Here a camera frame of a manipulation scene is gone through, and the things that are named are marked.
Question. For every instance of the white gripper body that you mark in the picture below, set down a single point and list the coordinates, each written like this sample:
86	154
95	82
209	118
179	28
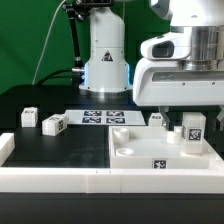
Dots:
179	70

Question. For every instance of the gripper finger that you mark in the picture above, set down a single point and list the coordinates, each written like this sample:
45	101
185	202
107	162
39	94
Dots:
163	110
220	118

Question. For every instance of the white square tabletop part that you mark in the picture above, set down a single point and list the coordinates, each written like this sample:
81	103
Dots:
142	147

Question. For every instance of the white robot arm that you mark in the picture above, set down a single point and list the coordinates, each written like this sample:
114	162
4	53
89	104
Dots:
193	17

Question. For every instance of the white sheet with tags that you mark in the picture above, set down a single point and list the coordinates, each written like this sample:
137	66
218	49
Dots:
105	117

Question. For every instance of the white U-shaped obstacle fence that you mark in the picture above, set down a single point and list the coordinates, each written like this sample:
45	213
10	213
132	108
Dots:
71	180

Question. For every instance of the black camera stand pole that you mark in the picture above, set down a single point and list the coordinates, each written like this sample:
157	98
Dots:
79	10

